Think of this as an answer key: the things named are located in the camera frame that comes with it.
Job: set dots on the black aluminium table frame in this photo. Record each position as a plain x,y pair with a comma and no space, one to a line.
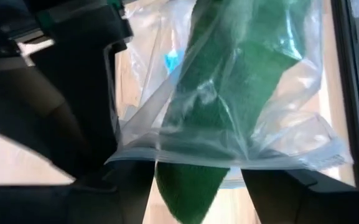
347,93

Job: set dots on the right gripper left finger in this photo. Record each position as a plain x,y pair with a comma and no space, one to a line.
58,205

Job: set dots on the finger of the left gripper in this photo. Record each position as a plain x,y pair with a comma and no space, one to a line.
20,105
89,109

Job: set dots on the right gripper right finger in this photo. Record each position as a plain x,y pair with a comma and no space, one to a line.
306,205

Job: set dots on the clear zip plastic bag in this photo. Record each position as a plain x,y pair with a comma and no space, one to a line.
300,102

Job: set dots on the green elastic bandage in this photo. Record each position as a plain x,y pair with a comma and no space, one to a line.
229,93

